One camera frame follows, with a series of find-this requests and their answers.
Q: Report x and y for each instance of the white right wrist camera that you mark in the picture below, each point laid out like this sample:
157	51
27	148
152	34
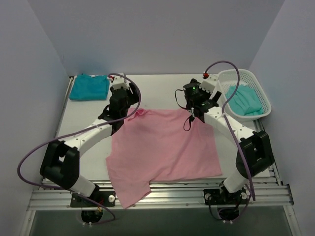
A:
209	82

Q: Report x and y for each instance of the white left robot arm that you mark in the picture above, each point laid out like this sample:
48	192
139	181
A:
61	163

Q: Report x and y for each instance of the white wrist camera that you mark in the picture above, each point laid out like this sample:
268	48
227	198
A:
209	82
118	82

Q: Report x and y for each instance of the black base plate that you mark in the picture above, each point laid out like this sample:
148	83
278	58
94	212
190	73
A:
220	196
106	198

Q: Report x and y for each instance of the teal folded t-shirt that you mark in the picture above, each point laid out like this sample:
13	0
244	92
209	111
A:
90	88

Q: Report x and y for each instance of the white perforated plastic basket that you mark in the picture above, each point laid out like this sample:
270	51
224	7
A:
228	84

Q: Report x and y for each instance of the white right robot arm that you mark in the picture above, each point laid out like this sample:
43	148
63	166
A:
254	151

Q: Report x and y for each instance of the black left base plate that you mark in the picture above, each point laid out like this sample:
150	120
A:
106	198

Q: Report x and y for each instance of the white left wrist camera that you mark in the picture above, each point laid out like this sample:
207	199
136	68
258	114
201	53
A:
118	82

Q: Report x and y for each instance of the pink t-shirt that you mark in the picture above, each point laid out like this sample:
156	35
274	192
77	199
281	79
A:
152	145

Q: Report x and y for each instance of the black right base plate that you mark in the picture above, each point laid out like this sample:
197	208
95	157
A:
220	196

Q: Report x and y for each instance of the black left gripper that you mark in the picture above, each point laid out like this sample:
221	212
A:
129	91

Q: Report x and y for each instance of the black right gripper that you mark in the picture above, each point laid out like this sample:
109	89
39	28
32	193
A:
212	99

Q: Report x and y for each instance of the mint green t-shirt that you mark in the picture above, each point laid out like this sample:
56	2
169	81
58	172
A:
245	102

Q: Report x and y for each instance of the aluminium rail frame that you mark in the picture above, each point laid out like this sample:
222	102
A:
185	194

